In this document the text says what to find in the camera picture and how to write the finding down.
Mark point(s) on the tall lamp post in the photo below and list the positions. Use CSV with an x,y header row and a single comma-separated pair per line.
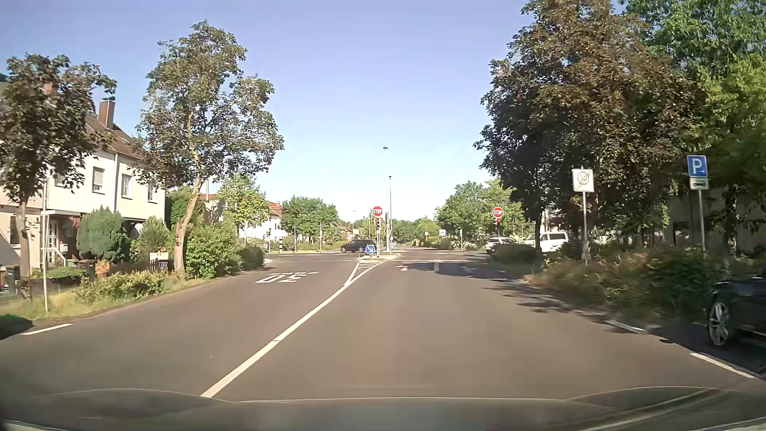
x,y
390,209

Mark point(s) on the thin grey pole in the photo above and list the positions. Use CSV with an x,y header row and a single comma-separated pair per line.
x,y
44,245

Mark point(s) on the large dark green tree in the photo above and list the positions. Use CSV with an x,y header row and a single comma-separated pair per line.
x,y
589,114

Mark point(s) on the bright green tree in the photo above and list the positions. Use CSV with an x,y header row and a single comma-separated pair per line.
x,y
718,90

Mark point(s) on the grey asphalt road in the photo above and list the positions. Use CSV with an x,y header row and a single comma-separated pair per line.
x,y
413,323

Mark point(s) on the tall leaning tree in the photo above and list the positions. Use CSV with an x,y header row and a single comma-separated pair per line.
x,y
200,120

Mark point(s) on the group of green trees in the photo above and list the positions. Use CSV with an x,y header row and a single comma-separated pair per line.
x,y
479,209

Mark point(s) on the dark-leaved tree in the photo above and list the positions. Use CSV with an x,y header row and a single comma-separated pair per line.
x,y
42,120

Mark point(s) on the cream house with brown roof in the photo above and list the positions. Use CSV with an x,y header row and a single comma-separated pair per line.
x,y
119,185

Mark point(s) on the row of trees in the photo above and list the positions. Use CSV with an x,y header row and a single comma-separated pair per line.
x,y
308,216

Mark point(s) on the white car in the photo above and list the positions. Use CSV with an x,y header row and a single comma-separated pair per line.
x,y
498,242

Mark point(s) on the round green bush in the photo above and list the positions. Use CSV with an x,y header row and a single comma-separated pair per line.
x,y
212,250

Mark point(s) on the stop sign with traffic light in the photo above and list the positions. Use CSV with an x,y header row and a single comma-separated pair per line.
x,y
377,212
498,213

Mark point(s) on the car's own bonnet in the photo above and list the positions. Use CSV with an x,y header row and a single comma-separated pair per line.
x,y
383,414

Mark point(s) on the round speed limit sign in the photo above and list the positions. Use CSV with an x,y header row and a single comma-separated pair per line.
x,y
583,181

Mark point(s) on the dark parked car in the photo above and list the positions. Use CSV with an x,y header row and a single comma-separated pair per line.
x,y
737,308

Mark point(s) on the kerbed traffic island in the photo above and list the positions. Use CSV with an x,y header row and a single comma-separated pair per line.
x,y
376,257

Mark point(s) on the blue parking sign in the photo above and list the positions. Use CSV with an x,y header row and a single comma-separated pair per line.
x,y
698,173

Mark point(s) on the grass verge with bushes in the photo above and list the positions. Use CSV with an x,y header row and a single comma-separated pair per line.
x,y
107,293

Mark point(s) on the conical evergreen shrub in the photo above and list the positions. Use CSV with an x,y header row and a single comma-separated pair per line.
x,y
103,234

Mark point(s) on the overgrown grass verge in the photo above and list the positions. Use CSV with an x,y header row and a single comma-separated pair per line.
x,y
628,278

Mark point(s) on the white house with red roof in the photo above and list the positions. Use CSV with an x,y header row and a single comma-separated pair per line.
x,y
263,224

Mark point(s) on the white van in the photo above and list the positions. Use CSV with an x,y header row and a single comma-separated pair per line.
x,y
547,240

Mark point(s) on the road markings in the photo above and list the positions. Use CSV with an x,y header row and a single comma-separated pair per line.
x,y
281,336

